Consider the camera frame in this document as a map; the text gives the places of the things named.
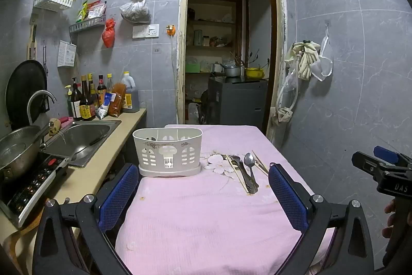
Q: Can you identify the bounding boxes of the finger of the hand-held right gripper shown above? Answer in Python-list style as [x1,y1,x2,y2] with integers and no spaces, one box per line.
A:
[351,151,391,179]
[373,145,412,166]

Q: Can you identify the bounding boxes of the beige kitchen counter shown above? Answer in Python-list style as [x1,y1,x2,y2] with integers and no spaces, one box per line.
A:
[0,107,147,264]

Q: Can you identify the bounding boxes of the cream door frame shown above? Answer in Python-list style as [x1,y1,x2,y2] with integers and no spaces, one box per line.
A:
[175,0,288,144]

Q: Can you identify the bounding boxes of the beige rag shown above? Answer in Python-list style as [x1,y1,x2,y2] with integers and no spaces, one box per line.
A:
[270,106,294,126]

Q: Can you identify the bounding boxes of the large dark liquid jug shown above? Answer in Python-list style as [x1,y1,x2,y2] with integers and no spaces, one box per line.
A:
[121,71,140,114]

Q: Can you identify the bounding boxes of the stainless steel sink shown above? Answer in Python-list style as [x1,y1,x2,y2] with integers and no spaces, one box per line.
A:
[39,120,122,169]

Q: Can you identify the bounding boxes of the dark bottle black cap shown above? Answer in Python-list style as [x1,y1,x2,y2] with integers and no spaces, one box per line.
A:
[97,74,108,102]

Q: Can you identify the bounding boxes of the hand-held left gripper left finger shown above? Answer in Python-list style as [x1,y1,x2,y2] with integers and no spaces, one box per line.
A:
[32,163,140,275]

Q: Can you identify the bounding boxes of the tan loofah sponge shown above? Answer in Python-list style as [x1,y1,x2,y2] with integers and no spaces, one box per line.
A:
[48,118,63,137]

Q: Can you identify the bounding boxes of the white perforated wall box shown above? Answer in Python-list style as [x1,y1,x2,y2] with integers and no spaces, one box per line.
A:
[57,40,78,68]

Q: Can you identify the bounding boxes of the dark grey cabinet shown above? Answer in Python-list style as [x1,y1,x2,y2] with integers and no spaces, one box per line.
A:
[208,75,270,136]

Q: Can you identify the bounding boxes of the green pump bottle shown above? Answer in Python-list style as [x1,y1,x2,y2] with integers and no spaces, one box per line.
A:
[65,85,74,116]

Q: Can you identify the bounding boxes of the wooden hanging utensil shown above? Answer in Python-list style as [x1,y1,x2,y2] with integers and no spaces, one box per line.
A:
[26,13,39,61]

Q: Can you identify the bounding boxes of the white plastic utensil basket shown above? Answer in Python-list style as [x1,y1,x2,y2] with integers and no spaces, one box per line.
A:
[133,127,203,178]

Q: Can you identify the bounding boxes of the metal spoon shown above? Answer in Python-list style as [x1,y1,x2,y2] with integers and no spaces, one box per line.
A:
[244,153,259,192]

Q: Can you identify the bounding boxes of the blue and white packet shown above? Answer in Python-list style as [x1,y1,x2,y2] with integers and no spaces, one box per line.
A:
[96,92,117,120]

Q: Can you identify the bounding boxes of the pink tablecloth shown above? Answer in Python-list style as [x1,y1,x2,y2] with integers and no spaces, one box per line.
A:
[114,124,337,275]

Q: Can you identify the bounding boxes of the grey wall shelf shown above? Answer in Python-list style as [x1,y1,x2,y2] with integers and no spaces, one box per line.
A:
[69,15,107,35]

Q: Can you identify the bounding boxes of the metal wok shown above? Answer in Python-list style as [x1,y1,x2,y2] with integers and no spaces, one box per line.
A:
[0,121,55,184]

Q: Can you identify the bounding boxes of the clear hose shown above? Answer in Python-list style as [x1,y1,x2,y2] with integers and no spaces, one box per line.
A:
[277,68,302,111]

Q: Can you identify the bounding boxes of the chrome faucet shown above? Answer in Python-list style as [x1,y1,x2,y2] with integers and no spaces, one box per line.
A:
[27,90,57,126]

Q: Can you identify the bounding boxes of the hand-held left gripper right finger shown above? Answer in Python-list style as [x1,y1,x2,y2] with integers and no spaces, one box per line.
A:
[268,162,376,275]

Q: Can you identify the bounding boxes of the metal hanging utensil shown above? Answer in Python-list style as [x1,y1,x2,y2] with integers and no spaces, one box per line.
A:
[42,40,49,74]

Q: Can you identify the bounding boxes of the black round pan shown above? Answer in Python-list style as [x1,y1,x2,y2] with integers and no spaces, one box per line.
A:
[5,60,49,131]

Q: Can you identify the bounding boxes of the wooden shelf unit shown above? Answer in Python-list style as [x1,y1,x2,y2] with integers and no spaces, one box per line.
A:
[185,0,244,102]

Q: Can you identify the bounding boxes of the red plastic bag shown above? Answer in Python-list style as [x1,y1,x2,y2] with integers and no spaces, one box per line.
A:
[102,18,116,49]

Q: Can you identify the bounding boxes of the clear plastic bag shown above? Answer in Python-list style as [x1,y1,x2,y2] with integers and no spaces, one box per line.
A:
[119,0,151,23]

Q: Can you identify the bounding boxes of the metal cooking pot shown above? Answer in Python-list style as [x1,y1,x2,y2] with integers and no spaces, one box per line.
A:
[215,62,246,79]

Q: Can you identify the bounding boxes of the dark bottle yellow cap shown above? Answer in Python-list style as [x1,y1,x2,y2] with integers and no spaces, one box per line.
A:
[88,73,100,111]

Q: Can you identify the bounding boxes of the row of snack packets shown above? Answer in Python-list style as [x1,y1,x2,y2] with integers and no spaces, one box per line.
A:
[75,0,107,23]

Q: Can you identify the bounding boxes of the orange noodle packet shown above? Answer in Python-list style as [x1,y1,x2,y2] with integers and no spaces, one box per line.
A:
[108,82,127,118]

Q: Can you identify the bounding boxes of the dark pump bottle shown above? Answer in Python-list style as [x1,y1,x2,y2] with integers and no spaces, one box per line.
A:
[70,78,84,120]

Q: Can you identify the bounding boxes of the induction cooker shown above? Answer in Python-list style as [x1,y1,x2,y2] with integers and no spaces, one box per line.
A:
[0,156,70,229]

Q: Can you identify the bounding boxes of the person's right hand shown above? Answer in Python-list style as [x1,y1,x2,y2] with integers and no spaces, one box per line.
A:
[381,198,400,268]

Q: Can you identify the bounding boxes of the cream rubber gloves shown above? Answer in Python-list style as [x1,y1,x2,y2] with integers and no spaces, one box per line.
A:
[285,40,321,81]

